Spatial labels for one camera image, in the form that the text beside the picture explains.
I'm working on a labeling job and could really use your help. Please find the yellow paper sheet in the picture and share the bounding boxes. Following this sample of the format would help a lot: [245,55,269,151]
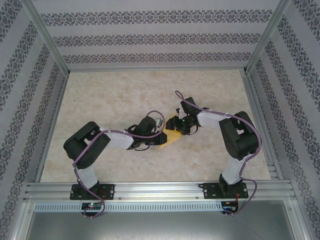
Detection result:
[158,113,183,150]

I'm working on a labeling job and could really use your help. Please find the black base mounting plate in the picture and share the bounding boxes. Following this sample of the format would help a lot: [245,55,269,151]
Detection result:
[69,184,115,201]
[202,182,248,200]

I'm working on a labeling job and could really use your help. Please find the grey metal shelf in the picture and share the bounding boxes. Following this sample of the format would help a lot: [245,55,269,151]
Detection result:
[14,201,311,240]

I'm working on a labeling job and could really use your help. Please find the small controller board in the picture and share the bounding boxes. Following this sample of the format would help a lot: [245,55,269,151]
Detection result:
[221,200,239,210]
[81,202,103,210]

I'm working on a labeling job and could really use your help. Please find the aluminium mounting rail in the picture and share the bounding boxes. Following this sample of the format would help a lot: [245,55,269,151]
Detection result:
[23,181,298,202]

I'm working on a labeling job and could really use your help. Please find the slotted grey cable duct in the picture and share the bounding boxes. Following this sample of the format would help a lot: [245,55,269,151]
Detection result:
[33,201,237,212]

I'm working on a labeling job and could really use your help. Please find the aluminium side rail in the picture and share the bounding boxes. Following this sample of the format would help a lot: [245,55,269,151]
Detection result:
[34,72,70,183]
[241,70,285,181]

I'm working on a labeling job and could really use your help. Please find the purple cable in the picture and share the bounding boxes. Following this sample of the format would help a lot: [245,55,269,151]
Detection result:
[72,110,166,220]
[174,89,263,216]

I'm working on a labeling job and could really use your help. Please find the aluminium frame post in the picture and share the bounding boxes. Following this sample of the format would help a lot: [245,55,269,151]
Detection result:
[21,0,71,75]
[243,0,295,75]

